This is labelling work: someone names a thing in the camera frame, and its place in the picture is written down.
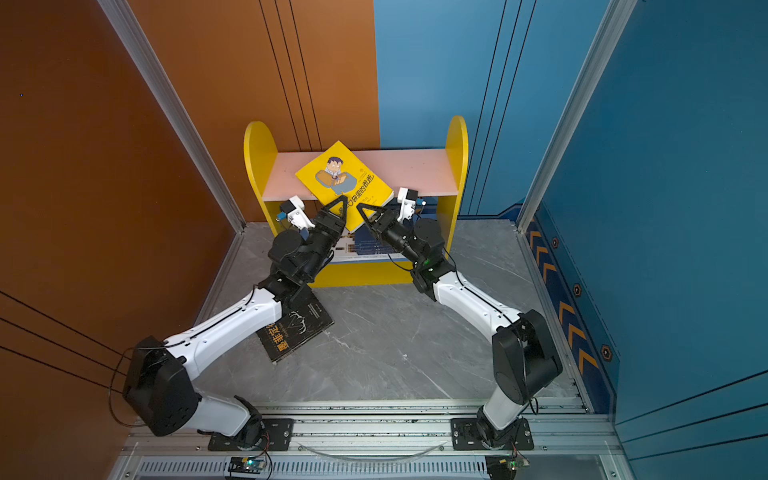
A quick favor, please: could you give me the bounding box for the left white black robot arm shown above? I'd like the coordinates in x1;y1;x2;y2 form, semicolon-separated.
122;195;348;449

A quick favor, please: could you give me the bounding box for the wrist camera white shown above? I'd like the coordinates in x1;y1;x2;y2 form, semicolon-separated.
277;195;315;231
397;187;426;223

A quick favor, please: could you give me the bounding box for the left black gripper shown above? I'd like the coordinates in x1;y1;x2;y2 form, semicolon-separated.
300;196;341;286

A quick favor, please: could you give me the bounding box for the dark blue book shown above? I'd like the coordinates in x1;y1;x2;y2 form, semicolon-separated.
353;227;400;260

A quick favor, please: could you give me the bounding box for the left green circuit board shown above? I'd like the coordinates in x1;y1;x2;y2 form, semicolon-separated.
226;456;269;479

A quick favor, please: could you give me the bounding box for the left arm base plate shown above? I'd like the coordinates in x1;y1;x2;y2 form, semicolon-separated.
207;418;295;453

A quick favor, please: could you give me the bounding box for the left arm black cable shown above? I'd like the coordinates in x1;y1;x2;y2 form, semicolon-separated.
106;345;181;428

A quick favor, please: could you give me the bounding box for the white book with brown bars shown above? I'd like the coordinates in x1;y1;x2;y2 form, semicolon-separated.
332;236;407;264

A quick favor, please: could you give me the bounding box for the yellow book with cartoon man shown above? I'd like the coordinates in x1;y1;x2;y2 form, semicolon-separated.
296;141;394;233

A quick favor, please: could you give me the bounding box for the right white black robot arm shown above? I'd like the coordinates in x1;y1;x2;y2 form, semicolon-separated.
357;204;563;443

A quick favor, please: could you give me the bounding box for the right green circuit board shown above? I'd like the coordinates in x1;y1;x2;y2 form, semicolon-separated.
485;456;530;480

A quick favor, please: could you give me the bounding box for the green circuit board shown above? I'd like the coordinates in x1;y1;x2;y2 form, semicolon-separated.
485;456;530;480
226;456;269;479

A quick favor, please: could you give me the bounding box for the aluminium rail frame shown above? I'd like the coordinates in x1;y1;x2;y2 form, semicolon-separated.
111;398;632;479

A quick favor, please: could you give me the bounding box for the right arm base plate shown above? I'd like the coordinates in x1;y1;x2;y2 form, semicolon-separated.
450;417;535;451

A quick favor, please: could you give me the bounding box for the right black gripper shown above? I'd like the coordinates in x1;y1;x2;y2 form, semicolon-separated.
359;205;427;270

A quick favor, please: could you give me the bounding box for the dark book underneath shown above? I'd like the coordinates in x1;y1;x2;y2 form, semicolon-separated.
257;294;334;363

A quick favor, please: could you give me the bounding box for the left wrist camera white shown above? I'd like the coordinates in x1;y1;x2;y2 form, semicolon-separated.
277;195;315;231

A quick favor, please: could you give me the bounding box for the yellow shelf with pink and blue boards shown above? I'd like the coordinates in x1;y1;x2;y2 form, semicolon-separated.
243;116;469;288

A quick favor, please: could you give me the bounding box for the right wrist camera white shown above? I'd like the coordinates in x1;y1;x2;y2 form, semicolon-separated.
397;187;426;223

